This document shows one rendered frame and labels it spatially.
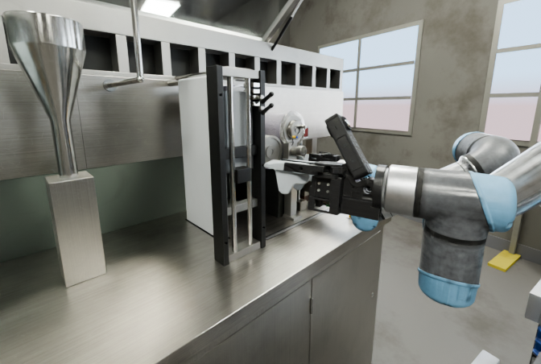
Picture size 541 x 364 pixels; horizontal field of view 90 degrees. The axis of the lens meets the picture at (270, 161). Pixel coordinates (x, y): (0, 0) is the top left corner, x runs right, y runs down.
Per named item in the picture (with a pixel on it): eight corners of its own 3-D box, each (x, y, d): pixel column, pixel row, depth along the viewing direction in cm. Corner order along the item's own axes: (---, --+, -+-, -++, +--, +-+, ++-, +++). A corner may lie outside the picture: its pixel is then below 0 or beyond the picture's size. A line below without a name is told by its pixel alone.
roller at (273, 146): (259, 170, 98) (259, 137, 96) (220, 159, 116) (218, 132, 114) (282, 165, 106) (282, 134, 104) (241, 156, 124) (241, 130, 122)
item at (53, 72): (54, 298, 64) (7, 39, 52) (47, 272, 74) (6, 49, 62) (120, 273, 73) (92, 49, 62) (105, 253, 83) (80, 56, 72)
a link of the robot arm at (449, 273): (470, 277, 46) (480, 216, 44) (480, 322, 36) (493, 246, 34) (417, 263, 50) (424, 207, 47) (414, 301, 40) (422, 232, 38)
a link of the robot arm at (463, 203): (512, 250, 33) (525, 183, 31) (410, 230, 39) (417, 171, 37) (498, 226, 40) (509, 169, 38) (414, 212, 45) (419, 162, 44)
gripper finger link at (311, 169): (281, 171, 46) (333, 177, 43) (281, 162, 46) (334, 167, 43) (289, 169, 50) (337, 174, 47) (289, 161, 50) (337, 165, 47)
